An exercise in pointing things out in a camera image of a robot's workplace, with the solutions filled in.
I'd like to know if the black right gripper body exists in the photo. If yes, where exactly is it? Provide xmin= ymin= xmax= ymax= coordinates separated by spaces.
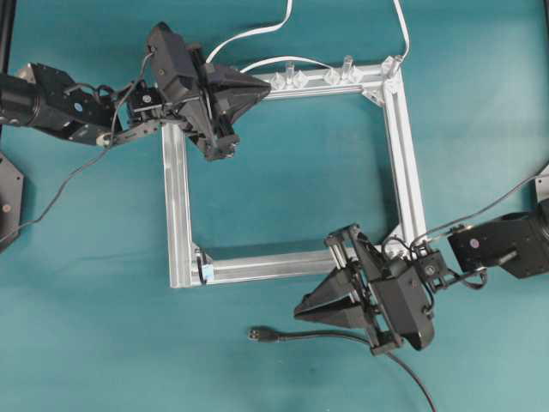
xmin=326 ymin=225 xmax=435 ymax=354

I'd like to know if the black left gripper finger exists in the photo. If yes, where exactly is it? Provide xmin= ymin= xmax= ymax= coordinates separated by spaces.
xmin=178 ymin=96 xmax=213 ymax=148
xmin=204 ymin=64 xmax=271 ymax=112

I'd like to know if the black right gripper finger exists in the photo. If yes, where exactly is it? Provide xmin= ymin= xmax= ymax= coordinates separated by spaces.
xmin=353 ymin=233 xmax=411 ymax=283
xmin=293 ymin=268 xmax=372 ymax=330

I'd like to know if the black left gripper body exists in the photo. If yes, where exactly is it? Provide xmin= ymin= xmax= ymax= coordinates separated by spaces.
xmin=126 ymin=45 xmax=239 ymax=161

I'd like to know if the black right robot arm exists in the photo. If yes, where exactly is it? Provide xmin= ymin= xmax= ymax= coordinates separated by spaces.
xmin=293 ymin=199 xmax=548 ymax=354

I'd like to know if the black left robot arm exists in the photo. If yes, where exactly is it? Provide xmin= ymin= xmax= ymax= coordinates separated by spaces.
xmin=1 ymin=40 xmax=271 ymax=161

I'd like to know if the right metal peg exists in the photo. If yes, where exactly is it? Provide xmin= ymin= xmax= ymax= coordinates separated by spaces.
xmin=341 ymin=55 xmax=353 ymax=78

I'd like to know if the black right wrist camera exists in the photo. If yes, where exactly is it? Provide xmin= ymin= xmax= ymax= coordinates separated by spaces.
xmin=370 ymin=258 xmax=434 ymax=351

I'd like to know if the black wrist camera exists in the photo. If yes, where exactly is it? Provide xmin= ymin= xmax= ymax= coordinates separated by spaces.
xmin=370 ymin=258 xmax=434 ymax=351
xmin=146 ymin=21 xmax=200 ymax=105

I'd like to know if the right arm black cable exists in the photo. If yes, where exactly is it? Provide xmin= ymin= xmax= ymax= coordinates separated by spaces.
xmin=381 ymin=176 xmax=549 ymax=291

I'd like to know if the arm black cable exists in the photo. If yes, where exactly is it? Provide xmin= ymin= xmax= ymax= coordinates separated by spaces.
xmin=381 ymin=176 xmax=549 ymax=291
xmin=0 ymin=51 xmax=156 ymax=254

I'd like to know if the clear cable clip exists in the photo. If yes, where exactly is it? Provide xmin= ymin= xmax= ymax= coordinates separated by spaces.
xmin=270 ymin=73 xmax=287 ymax=90
xmin=323 ymin=69 xmax=340 ymax=86
xmin=293 ymin=70 xmax=309 ymax=89

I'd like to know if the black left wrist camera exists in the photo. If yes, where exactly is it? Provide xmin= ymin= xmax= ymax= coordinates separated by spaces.
xmin=146 ymin=21 xmax=200 ymax=105

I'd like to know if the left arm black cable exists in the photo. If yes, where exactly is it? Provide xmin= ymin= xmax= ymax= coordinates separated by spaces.
xmin=0 ymin=51 xmax=156 ymax=254

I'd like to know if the black cable with plug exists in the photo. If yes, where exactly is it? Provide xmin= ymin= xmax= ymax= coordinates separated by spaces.
xmin=247 ymin=326 xmax=439 ymax=412

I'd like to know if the square aluminium extrusion frame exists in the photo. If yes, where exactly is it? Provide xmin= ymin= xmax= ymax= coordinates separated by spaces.
xmin=162 ymin=57 xmax=426 ymax=288

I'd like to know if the white flat cable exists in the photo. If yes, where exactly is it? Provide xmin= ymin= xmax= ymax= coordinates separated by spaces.
xmin=205 ymin=0 xmax=412 ymax=74

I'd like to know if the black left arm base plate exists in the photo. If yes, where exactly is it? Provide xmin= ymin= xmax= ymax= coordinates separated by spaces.
xmin=0 ymin=153 xmax=24 ymax=252

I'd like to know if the black vertical frame post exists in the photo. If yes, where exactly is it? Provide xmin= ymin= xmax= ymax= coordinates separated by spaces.
xmin=0 ymin=0 xmax=17 ymax=73

